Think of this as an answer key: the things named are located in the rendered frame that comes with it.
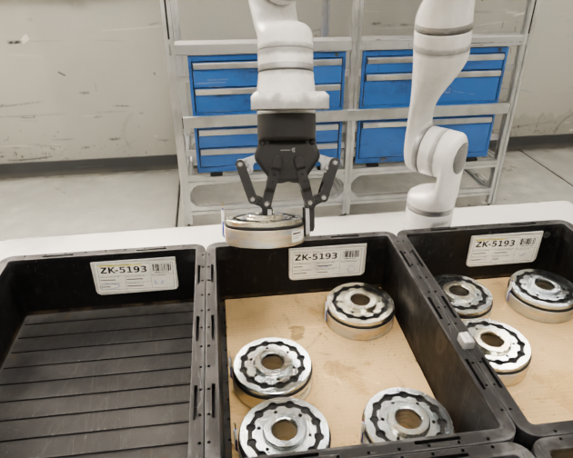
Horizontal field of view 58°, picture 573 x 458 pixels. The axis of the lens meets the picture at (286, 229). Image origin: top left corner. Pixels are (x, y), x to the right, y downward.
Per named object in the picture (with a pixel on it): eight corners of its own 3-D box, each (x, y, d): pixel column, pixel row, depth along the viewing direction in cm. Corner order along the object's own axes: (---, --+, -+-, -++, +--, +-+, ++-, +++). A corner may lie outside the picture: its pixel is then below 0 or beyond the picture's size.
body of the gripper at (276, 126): (315, 110, 70) (316, 180, 71) (252, 111, 69) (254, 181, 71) (323, 105, 62) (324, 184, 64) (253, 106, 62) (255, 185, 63)
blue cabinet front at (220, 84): (197, 172, 256) (186, 55, 228) (339, 164, 265) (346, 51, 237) (197, 174, 253) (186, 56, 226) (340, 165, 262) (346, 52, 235)
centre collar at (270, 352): (254, 351, 69) (254, 347, 68) (290, 350, 69) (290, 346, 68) (252, 378, 64) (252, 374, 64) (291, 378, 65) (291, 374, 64)
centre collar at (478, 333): (466, 332, 72) (467, 329, 72) (498, 328, 73) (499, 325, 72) (483, 357, 68) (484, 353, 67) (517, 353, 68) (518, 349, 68)
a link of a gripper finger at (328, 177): (333, 155, 66) (313, 198, 66) (346, 162, 66) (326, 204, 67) (329, 155, 68) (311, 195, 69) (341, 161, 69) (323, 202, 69)
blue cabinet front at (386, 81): (354, 163, 266) (362, 50, 238) (486, 155, 275) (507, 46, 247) (356, 164, 263) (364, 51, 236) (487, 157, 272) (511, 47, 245)
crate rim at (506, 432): (206, 255, 81) (206, 243, 80) (391, 243, 84) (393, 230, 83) (206, 492, 46) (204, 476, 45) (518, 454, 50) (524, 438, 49)
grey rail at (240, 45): (167, 52, 232) (165, 40, 230) (518, 42, 253) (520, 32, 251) (165, 55, 224) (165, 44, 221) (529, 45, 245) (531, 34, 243)
